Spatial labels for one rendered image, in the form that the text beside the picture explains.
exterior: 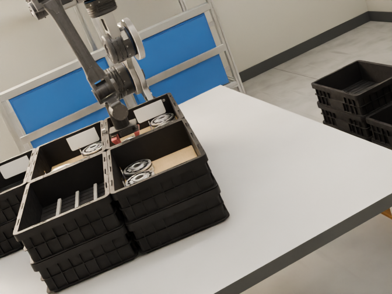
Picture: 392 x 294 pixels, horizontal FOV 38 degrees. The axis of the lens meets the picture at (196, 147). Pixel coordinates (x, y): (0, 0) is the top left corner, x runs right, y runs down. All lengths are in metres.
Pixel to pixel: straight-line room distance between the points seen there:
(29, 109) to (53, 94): 0.19
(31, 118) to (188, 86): 1.15
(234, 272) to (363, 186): 0.46
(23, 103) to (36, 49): 0.93
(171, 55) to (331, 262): 2.16
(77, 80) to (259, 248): 2.73
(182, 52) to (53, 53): 1.21
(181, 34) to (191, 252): 2.74
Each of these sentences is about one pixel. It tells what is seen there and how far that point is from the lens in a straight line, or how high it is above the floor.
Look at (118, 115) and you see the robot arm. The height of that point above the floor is 1.03.
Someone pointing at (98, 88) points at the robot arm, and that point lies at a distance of 2.02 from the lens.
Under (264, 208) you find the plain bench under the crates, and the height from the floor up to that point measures 0.70.
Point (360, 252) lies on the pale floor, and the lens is 2.64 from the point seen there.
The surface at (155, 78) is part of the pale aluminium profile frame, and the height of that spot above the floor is 0.60.
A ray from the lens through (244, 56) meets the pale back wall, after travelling 5.38.
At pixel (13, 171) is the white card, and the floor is 0.88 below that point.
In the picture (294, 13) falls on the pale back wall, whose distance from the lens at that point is 5.58.
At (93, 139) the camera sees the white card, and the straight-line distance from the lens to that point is 2.41.
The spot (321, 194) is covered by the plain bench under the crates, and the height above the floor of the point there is 0.70.
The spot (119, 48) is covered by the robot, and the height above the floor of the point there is 1.13.
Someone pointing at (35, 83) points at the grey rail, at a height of 0.91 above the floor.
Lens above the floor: 1.55
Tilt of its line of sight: 21 degrees down
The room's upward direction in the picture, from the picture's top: 22 degrees counter-clockwise
